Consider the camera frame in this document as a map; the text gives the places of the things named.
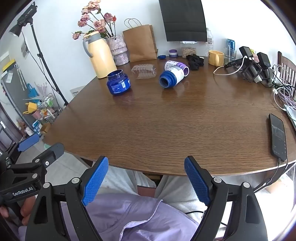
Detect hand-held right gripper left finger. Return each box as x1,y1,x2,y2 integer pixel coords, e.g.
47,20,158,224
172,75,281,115
25,156,110,241

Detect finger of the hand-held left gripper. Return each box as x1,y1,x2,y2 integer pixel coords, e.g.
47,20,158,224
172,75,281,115
0,134,40,168
0,143,65,186

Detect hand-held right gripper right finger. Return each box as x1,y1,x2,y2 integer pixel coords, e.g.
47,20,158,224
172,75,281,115
184,156,269,241

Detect person's left hand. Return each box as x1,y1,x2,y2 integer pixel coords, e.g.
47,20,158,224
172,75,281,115
0,197,37,229

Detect person's white pants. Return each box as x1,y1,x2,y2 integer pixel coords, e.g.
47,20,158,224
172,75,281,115
97,166,234,224

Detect storage rack with clutter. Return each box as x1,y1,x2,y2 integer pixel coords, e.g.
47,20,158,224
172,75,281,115
23,93,61,136

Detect person's lavender shirt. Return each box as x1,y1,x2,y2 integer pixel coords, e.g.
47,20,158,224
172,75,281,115
18,192,200,241

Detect blue bag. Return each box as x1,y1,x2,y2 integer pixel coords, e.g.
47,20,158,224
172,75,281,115
27,83,39,99

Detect grey refrigerator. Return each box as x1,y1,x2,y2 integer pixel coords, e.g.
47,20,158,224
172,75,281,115
0,58,35,130

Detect black light stand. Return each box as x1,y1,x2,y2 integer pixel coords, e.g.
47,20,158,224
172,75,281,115
30,23,69,106

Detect blue open jar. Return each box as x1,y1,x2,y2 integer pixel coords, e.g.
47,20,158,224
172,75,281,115
107,70,131,96

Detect black smartphone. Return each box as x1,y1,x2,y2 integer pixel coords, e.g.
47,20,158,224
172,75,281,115
269,113,287,161

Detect yellow thermos jug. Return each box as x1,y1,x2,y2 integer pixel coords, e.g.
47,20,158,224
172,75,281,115
83,31,117,79

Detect blue bottle with white label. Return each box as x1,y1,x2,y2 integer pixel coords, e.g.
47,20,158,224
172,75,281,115
159,66,185,89

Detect white laptop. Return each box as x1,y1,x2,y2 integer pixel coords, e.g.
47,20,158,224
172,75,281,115
284,104,296,129

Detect pink textured vase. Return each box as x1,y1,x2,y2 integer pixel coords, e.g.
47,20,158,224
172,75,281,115
106,34,129,66

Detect white bottle with purple cap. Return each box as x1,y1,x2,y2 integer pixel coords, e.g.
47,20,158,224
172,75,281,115
164,60,190,77

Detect black cloth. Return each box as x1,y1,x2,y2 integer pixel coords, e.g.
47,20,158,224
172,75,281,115
186,54,204,70

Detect studio light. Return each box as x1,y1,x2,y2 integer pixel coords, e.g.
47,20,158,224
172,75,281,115
9,2,38,37

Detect yellow mug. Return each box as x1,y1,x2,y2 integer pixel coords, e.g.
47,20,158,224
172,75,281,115
208,50,225,66

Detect black charging stand with devices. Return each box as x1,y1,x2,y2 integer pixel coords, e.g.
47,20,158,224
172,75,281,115
224,46,274,88

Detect glass jar with grains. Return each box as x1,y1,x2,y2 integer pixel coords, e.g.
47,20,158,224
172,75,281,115
181,47,197,59

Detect glass with toothbrushes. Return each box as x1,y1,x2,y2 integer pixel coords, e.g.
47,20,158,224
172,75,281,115
224,39,237,64

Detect dried pink flowers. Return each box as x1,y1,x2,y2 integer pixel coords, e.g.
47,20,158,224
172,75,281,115
72,0,117,40

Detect brown paper bag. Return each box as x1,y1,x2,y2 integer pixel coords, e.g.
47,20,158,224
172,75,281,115
122,19,158,62

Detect clear plastic bottle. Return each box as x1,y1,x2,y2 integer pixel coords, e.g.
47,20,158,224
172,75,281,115
205,28,213,57

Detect wooden chair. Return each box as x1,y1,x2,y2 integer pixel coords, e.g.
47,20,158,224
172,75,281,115
277,51,296,93

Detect black monitor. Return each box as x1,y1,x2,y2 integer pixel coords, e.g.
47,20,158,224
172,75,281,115
158,0,207,44

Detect black phone cable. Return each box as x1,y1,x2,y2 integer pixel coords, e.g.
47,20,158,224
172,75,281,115
253,159,289,193

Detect white cable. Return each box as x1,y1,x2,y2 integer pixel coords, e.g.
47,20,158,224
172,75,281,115
213,57,246,76

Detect bundle of cables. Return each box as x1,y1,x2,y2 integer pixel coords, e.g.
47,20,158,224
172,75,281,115
272,65,296,112

